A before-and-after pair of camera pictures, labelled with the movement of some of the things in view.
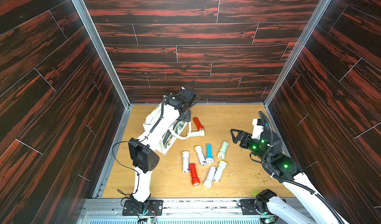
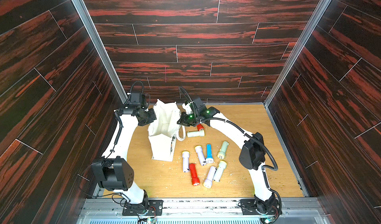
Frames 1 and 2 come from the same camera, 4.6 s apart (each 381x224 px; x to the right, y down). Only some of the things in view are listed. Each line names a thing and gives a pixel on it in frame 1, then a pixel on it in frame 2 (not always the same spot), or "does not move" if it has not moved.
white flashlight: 185,155 does not move
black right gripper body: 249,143 to 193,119
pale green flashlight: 222,164 does not move
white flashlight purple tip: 200,152 does not move
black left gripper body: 186,116 to 148,117
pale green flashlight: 221,154 does not move
